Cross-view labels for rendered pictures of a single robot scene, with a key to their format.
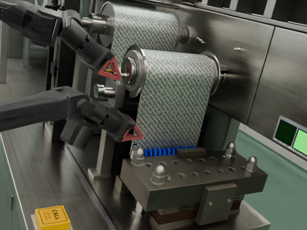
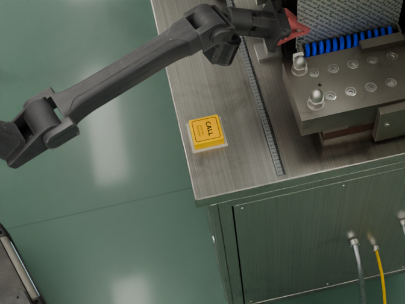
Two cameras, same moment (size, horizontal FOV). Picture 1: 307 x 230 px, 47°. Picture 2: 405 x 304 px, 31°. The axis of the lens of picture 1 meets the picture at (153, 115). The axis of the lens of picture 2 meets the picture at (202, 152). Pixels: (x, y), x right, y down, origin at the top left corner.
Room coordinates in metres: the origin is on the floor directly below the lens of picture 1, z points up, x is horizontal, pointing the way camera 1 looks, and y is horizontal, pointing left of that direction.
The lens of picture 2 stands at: (-0.09, -0.23, 2.33)
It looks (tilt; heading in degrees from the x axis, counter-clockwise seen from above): 59 degrees down; 29
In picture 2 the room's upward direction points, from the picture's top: 10 degrees counter-clockwise
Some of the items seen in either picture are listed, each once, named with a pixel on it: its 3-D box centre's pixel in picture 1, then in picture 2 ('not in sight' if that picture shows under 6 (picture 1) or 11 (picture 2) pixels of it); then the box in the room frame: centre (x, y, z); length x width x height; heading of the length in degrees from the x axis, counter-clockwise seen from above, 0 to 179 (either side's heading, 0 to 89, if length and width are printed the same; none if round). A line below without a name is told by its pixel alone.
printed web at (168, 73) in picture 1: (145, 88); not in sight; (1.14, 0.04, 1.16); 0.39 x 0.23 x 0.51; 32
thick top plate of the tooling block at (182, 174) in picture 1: (196, 175); (380, 79); (0.89, -0.15, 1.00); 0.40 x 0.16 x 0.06; 122
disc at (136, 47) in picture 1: (133, 70); not in sight; (0.96, 0.08, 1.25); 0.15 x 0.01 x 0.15; 32
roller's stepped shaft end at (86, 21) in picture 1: (80, 22); not in sight; (1.13, 0.28, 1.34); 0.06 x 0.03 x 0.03; 122
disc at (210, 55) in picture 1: (204, 75); not in sight; (1.10, -0.13, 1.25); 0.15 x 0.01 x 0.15; 32
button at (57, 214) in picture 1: (52, 219); (206, 131); (0.70, 0.19, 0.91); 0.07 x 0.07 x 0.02; 32
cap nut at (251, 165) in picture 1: (252, 163); not in sight; (0.94, -0.31, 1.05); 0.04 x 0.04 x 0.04
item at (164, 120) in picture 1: (170, 124); (349, 9); (0.97, -0.06, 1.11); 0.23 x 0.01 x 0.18; 122
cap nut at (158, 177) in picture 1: (159, 173); (316, 98); (0.77, -0.04, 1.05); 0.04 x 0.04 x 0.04
